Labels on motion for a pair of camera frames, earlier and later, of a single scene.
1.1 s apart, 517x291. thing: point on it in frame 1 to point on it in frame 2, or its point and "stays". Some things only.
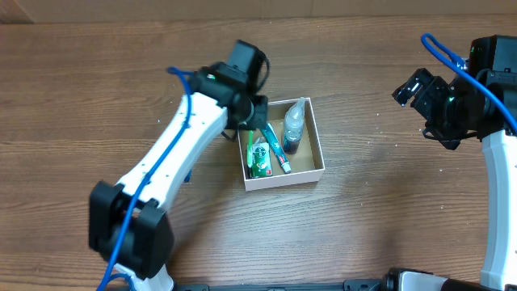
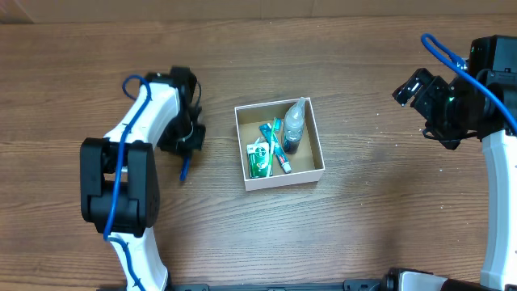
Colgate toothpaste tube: [277, 147] stays
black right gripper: [422, 94] stays
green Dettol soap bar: [261, 162] stays
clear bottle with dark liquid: [293, 124] stays
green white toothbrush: [250, 149] to [275, 127]
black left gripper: [258, 115] to [187, 138]
